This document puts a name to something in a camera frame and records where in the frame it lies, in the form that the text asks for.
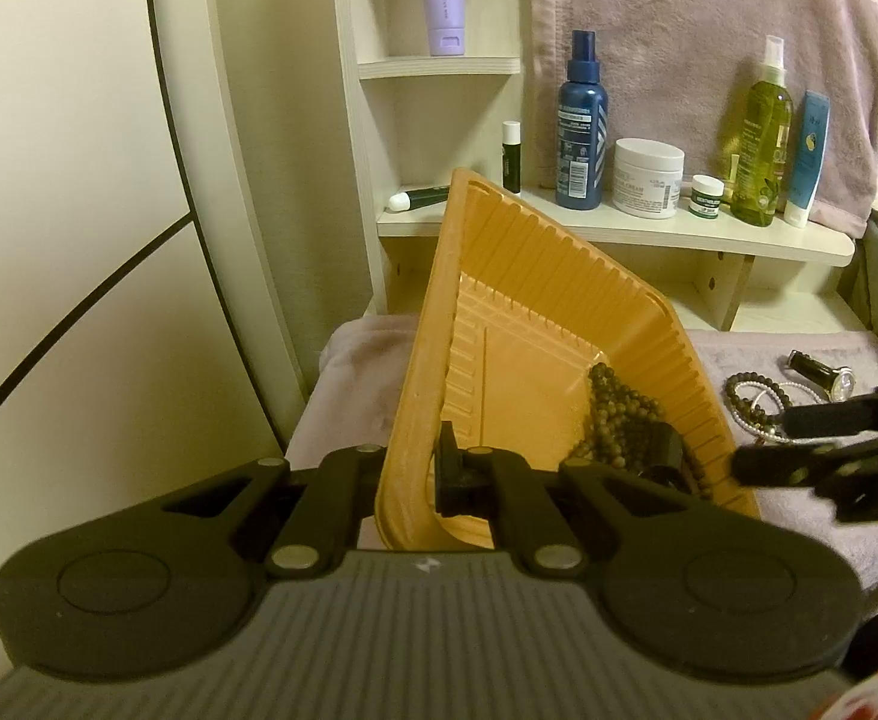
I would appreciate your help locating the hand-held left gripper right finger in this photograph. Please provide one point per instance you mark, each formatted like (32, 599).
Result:
(450, 472)

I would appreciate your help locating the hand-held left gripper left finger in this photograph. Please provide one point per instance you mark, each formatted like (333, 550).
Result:
(356, 469)

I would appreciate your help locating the dark green white-capped tube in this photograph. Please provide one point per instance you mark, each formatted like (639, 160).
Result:
(424, 197)

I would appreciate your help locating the small green-label jar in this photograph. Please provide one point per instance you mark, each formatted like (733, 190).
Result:
(706, 199)

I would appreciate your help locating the white and blue tube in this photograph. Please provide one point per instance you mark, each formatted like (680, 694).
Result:
(808, 157)

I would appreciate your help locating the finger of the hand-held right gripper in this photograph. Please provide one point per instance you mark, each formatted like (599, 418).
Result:
(829, 420)
(776, 466)

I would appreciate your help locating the olive green spray bottle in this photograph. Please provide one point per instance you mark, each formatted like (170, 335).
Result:
(761, 150)

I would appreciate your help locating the blue spray bottle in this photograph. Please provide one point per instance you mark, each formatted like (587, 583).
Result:
(581, 135)

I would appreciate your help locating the cream wooden shelf unit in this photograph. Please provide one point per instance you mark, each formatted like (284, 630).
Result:
(634, 229)

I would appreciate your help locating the pink hanging towel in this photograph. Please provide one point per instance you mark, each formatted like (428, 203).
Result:
(694, 7)

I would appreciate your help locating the green lip balm stick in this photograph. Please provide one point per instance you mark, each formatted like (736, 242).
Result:
(511, 161)

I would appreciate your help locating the orange ribbed plastic tray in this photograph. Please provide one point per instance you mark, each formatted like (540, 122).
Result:
(529, 300)

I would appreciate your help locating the pink fluffy table blanket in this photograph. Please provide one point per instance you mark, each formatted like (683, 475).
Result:
(356, 390)

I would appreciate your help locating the white cream jar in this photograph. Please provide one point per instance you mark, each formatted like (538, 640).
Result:
(647, 180)

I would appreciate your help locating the black wristwatch with dark dial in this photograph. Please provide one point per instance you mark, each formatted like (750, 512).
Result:
(665, 446)

